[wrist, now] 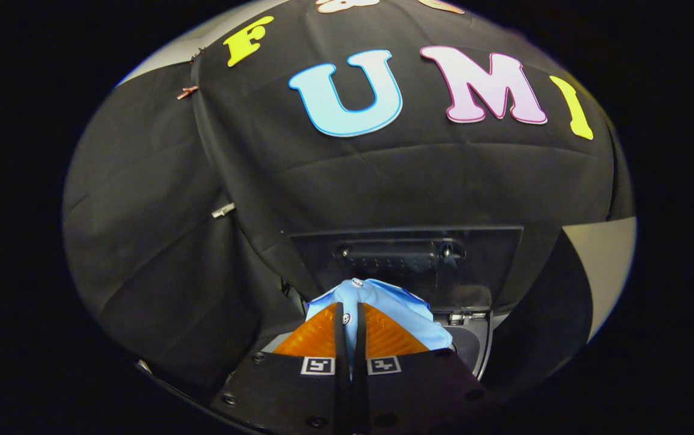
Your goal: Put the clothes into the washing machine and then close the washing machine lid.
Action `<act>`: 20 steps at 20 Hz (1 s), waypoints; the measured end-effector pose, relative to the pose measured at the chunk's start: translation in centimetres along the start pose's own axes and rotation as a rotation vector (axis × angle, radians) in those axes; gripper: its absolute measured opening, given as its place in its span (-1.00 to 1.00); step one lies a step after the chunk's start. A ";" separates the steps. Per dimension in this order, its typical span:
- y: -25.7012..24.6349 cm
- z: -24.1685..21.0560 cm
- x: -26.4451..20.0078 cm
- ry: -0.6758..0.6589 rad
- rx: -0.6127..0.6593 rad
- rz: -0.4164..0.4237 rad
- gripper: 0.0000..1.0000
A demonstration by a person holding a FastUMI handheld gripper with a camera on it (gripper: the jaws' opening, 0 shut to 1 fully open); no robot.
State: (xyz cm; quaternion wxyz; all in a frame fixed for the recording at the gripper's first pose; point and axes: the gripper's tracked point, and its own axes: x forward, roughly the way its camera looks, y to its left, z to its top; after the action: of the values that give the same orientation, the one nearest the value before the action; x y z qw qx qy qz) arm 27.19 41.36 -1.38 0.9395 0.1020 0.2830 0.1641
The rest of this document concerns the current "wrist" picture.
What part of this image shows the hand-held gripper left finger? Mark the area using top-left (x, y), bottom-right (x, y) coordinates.
top-left (211, 302), bottom-right (348, 435)

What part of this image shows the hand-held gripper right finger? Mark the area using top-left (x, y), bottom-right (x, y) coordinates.
top-left (353, 302), bottom-right (492, 435)

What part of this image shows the light blue polo shirt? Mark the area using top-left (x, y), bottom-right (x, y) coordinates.
top-left (306, 278), bottom-right (454, 381)

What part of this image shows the black backdrop cloth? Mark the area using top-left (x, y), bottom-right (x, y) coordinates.
top-left (62, 0), bottom-right (634, 393)

